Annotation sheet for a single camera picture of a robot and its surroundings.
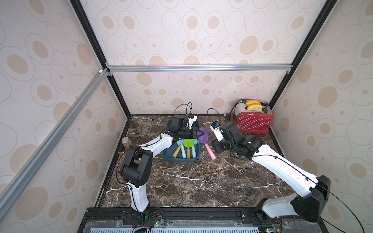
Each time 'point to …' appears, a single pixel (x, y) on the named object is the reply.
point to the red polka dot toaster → (249, 122)
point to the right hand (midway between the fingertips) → (213, 143)
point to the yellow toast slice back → (249, 102)
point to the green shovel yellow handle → (176, 152)
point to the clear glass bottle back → (126, 142)
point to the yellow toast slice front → (254, 108)
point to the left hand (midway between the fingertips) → (205, 132)
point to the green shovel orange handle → (188, 143)
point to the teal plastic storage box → (168, 154)
